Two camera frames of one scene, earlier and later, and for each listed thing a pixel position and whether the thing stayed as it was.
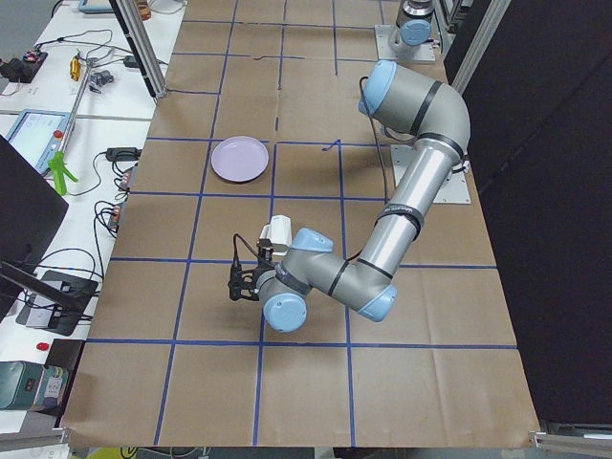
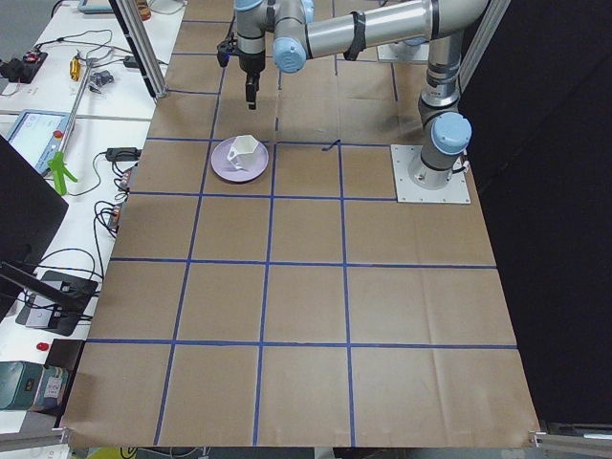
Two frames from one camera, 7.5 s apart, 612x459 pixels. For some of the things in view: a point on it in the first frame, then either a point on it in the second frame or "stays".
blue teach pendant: (39, 135) stays
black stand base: (56, 302) stays
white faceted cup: (278, 230) to (242, 153)
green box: (19, 383) stays
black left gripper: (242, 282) to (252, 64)
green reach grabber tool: (57, 162) stays
